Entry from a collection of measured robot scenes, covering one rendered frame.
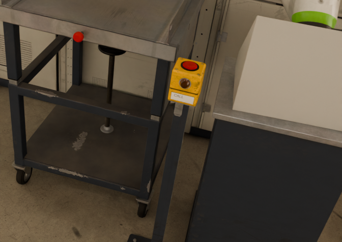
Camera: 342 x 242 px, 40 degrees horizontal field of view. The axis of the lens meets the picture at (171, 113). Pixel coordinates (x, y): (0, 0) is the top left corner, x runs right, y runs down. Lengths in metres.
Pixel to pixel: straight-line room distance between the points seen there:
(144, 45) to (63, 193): 0.88
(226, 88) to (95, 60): 1.06
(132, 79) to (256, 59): 1.17
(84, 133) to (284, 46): 1.13
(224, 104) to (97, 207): 0.87
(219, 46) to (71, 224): 1.01
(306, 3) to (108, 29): 0.60
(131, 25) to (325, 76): 0.63
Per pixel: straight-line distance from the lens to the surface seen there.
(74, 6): 1.64
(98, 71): 2.42
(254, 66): 1.30
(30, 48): 2.51
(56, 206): 2.05
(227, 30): 2.12
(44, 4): 1.65
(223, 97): 1.43
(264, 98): 1.36
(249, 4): 2.07
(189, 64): 1.25
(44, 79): 2.56
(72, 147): 2.05
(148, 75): 2.33
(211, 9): 2.12
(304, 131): 1.39
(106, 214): 2.02
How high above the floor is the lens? 1.52
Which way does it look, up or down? 36 degrees down
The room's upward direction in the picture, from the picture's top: 10 degrees clockwise
